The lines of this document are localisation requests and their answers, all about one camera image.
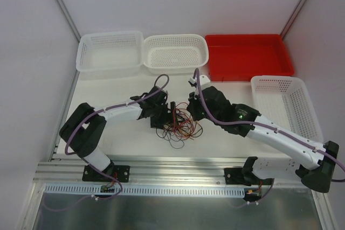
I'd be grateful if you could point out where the white round-hole basket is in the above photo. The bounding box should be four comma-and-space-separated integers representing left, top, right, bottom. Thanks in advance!
143, 34, 209, 74

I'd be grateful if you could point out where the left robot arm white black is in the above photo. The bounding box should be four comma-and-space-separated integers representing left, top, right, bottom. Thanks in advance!
59, 86, 168, 181

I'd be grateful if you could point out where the aluminium mounting rail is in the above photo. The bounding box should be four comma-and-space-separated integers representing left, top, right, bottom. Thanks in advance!
33, 155, 245, 186

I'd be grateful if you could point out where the red plastic tray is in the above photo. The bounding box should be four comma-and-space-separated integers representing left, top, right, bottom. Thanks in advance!
205, 34, 294, 82

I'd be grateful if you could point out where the white slotted cable duct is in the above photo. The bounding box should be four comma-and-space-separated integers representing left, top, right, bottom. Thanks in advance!
45, 183, 245, 198

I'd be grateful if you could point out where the white basket on right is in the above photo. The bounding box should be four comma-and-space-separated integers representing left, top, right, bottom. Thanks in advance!
251, 75, 324, 143

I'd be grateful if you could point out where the aluminium corner post right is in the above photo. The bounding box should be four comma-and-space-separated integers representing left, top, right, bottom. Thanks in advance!
280, 0, 308, 40

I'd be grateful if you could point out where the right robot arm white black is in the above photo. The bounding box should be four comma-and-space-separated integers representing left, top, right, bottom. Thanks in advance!
187, 83, 339, 193

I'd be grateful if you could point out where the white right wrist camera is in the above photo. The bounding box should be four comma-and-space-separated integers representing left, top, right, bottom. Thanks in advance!
188, 75, 211, 89

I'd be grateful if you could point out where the aluminium corner post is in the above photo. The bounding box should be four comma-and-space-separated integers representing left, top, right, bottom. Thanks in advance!
55, 0, 81, 42
280, 0, 308, 40

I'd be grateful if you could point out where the translucent white square-hole basket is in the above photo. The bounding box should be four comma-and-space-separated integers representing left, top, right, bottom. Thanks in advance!
75, 31, 144, 73

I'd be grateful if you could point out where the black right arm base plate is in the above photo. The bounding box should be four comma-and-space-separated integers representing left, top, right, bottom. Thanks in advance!
224, 168, 273, 186

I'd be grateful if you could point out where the aluminium corner post left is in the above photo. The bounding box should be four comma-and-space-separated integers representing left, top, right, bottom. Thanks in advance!
55, 0, 81, 42

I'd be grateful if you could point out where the bundle of coloured cables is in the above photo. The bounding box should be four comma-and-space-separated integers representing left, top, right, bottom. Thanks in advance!
155, 101, 203, 149

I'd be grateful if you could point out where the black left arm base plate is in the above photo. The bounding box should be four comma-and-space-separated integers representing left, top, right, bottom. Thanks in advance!
82, 164, 130, 183

